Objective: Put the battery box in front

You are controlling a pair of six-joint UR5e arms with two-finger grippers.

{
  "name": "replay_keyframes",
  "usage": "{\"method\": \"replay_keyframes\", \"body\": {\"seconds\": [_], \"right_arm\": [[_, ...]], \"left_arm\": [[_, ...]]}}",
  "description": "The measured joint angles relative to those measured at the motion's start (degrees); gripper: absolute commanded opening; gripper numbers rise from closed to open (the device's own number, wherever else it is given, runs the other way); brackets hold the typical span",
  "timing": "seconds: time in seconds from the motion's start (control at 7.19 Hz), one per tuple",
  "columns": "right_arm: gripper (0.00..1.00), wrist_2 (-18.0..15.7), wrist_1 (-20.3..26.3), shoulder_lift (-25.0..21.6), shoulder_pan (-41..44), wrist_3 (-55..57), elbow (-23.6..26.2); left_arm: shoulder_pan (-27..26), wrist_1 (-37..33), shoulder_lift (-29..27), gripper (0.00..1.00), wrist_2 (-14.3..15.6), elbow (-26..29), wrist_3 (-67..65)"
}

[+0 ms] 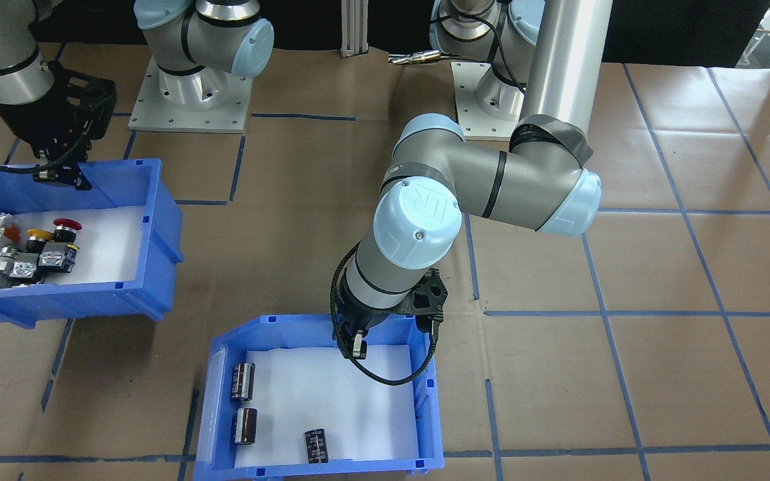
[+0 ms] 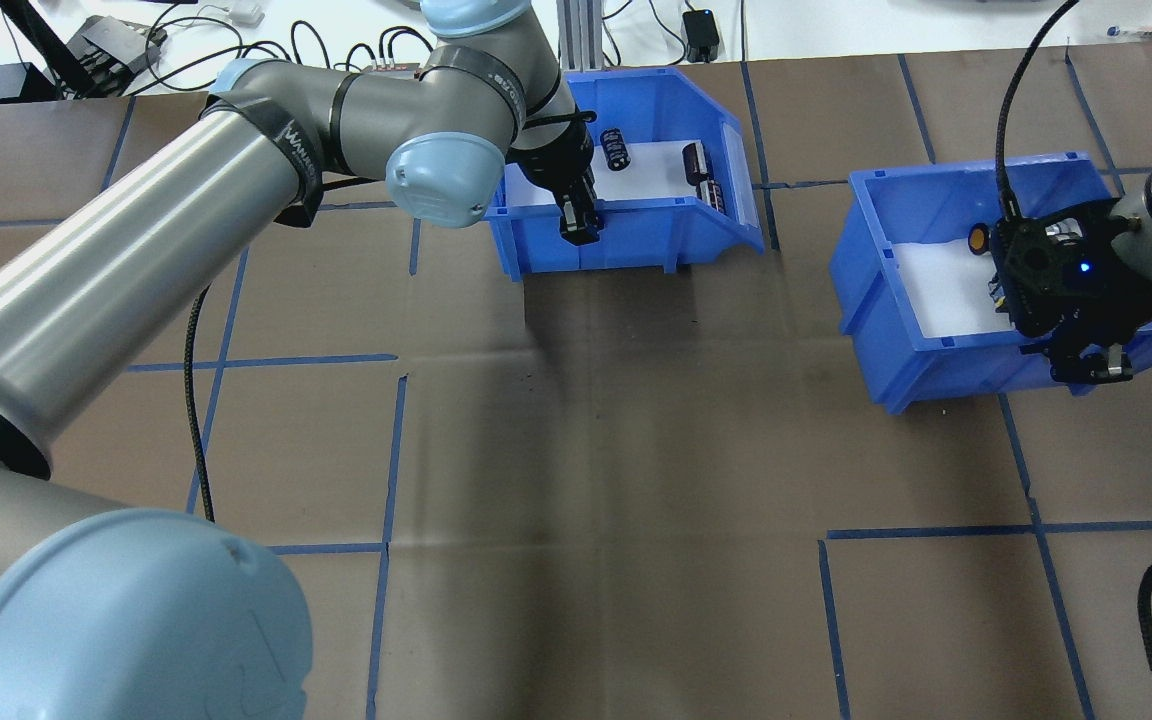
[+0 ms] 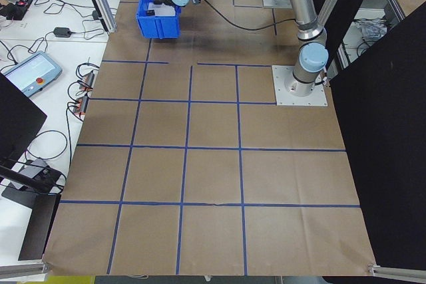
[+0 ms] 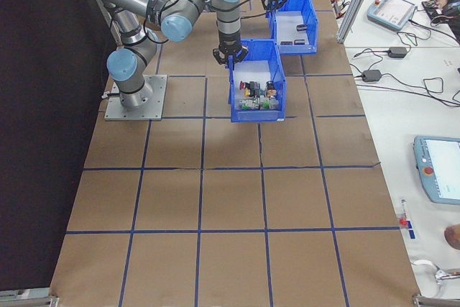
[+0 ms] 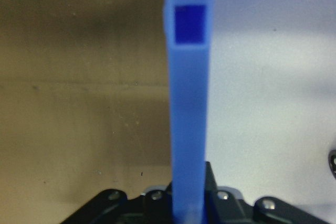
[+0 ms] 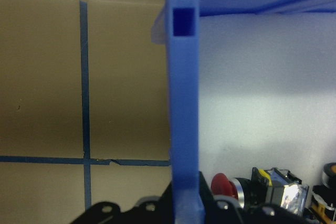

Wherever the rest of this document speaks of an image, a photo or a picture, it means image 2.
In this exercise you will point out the silver orange usb converter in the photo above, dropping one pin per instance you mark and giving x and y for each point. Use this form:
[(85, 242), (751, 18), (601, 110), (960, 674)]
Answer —
[(391, 68)]

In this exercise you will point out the blue capacitor storage bin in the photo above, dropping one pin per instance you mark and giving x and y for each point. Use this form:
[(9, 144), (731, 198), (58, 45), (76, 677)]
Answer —
[(636, 240)]

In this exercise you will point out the blue push-button storage bin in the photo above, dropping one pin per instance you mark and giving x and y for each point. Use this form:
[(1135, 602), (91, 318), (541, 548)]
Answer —
[(936, 370)]

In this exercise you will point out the black cylindrical capacitor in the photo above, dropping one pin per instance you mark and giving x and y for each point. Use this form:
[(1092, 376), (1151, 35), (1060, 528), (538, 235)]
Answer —
[(714, 197), (696, 162), (617, 148)]

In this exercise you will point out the yellow mushroom push button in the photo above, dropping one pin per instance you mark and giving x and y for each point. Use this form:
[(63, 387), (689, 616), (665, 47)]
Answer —
[(976, 238)]

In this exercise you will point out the small black power adapter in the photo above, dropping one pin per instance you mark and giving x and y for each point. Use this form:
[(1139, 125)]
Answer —
[(701, 32)]

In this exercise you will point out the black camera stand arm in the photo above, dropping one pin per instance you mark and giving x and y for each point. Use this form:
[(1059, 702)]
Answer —
[(111, 42)]

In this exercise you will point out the red blue marker pens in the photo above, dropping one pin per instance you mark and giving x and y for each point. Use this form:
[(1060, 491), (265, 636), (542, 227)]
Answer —
[(1146, 32)]

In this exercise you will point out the aluminium extrusion post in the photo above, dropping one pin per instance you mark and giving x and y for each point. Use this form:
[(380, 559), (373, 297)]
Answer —
[(581, 35)]

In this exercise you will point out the black blue button switch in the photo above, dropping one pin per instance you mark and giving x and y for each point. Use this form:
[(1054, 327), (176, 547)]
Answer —
[(994, 292)]

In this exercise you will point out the white power adapter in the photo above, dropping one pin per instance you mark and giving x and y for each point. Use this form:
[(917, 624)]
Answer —
[(246, 12)]

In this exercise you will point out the white selector switch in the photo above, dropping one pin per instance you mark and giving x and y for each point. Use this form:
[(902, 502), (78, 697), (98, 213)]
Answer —
[(1066, 230)]

